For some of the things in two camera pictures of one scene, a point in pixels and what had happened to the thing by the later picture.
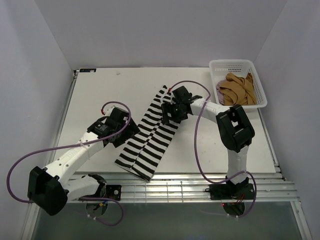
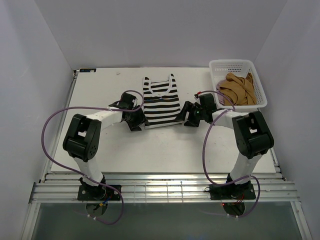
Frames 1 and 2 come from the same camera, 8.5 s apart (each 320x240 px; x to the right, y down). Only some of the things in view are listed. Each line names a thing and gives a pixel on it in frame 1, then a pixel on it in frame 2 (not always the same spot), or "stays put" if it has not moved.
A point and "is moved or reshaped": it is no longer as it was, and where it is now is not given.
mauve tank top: (220, 95) stays put
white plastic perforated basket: (219, 68) stays put
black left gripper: (131, 130) to (141, 119)
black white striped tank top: (143, 153) is moved or reshaped
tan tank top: (238, 91) stays put
